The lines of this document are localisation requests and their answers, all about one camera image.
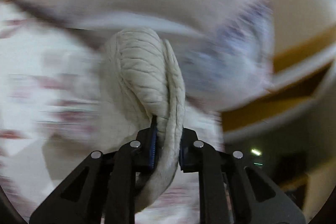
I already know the beige cable-knit sweater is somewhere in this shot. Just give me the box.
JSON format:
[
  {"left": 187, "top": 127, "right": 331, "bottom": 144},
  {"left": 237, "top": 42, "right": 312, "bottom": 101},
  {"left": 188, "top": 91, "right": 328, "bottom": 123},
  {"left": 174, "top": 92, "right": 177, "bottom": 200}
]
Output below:
[{"left": 99, "top": 28, "right": 185, "bottom": 212}]

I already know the right floral pillow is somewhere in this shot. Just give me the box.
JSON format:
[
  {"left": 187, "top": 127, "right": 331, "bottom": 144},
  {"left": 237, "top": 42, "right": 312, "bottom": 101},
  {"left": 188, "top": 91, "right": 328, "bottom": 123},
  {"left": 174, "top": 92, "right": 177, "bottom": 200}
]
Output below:
[{"left": 179, "top": 0, "right": 274, "bottom": 113}]

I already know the floral bed sheet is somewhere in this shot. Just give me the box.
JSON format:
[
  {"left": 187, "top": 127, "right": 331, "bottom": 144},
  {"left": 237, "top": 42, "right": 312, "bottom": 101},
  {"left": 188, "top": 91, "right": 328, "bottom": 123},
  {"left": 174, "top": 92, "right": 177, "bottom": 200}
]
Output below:
[{"left": 0, "top": 0, "right": 224, "bottom": 224}]

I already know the wooden headboard frame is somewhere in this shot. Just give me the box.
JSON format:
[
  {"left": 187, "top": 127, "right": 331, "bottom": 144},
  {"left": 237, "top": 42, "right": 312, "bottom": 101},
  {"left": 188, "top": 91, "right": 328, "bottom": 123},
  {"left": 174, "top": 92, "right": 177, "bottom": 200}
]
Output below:
[{"left": 222, "top": 27, "right": 335, "bottom": 144}]

